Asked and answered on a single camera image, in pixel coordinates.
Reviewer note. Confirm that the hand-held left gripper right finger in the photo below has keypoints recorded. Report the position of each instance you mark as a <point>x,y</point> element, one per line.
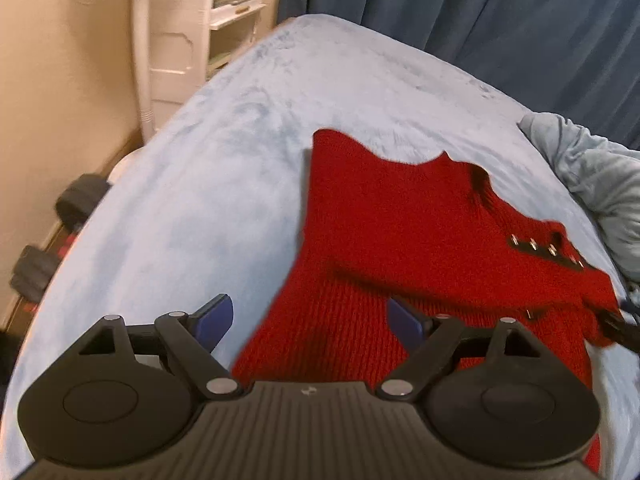
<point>403,321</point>

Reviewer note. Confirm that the white plastic drawer cabinet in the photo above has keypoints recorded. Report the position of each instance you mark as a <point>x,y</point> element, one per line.
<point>200,25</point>

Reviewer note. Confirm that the dark blue curtain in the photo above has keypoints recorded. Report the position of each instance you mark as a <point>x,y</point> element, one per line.
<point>480,15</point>

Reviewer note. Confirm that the red knitted sweater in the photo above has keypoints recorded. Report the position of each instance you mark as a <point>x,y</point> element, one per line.
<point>400,240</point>

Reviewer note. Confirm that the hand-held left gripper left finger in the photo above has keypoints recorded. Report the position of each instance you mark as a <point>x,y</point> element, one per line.
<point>218,316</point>

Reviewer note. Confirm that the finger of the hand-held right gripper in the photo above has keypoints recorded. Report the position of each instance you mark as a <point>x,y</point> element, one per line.
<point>620,329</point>

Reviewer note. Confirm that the light blue fleece blanket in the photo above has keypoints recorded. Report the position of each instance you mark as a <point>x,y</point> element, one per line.
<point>210,170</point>

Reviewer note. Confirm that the crumpled grey-blue blanket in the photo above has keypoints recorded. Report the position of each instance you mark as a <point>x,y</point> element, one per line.
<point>590,170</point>

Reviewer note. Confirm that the black dumbbell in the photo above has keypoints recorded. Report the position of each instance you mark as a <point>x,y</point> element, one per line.
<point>35,272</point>
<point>82,195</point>

